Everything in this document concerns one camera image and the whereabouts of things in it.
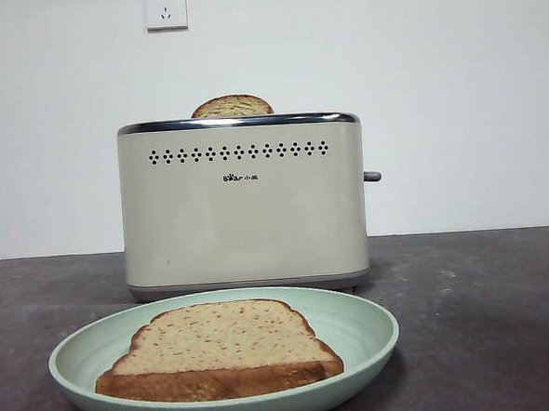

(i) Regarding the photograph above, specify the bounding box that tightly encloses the large toasted bread slice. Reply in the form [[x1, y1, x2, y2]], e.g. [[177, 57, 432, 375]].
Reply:
[[89, 293, 346, 408]]

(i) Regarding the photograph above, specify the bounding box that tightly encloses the pale green round plate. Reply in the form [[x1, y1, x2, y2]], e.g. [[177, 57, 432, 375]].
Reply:
[[45, 277, 405, 411]]

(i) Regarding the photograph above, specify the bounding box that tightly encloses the cream toaster with chrome top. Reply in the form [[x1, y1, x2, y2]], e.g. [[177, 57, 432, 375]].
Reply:
[[114, 107, 390, 305]]

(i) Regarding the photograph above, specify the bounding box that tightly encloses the small rounded bread slice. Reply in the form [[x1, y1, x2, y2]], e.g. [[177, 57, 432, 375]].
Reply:
[[189, 92, 275, 120]]

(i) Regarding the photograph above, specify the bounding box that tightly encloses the white wall power socket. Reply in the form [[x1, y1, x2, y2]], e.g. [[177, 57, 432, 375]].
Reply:
[[143, 0, 189, 34]]

